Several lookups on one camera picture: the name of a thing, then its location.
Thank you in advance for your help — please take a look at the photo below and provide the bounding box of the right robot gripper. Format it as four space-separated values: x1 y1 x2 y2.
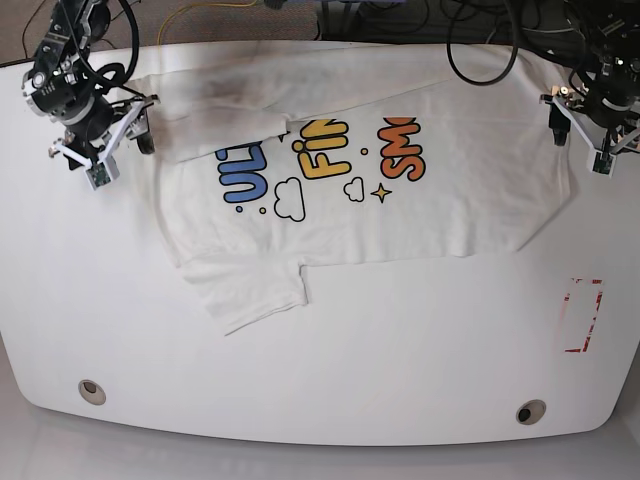
48 94 160 171

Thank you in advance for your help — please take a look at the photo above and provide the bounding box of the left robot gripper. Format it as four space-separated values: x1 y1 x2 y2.
539 86 639 155

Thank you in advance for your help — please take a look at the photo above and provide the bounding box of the white printed t-shirt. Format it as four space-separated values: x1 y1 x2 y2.
130 46 570 334

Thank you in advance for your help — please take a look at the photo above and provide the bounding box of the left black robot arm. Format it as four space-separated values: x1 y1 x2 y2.
443 1 639 159

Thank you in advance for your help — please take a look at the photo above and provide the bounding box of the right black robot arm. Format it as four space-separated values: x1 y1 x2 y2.
22 1 159 176

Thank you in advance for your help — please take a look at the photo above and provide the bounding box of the red tape rectangle marking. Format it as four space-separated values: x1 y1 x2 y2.
560 277 604 353

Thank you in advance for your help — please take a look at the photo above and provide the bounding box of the left table grommet hole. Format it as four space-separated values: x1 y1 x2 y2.
78 379 106 406

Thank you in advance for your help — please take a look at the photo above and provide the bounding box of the table grommet hole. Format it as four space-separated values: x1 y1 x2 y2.
78 379 106 406
516 399 546 426

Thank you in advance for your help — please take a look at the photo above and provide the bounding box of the right table grommet hole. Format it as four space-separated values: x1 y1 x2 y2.
516 399 546 426

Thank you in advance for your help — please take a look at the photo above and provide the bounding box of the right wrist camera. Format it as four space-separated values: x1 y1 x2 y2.
85 157 120 191

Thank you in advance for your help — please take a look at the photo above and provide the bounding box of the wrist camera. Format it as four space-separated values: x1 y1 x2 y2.
588 150 617 178
85 157 120 191

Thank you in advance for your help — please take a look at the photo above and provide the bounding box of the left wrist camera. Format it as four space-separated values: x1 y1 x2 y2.
588 150 617 178

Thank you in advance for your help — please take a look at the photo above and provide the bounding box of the yellow cable on floor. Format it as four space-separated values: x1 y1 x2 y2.
157 0 261 47

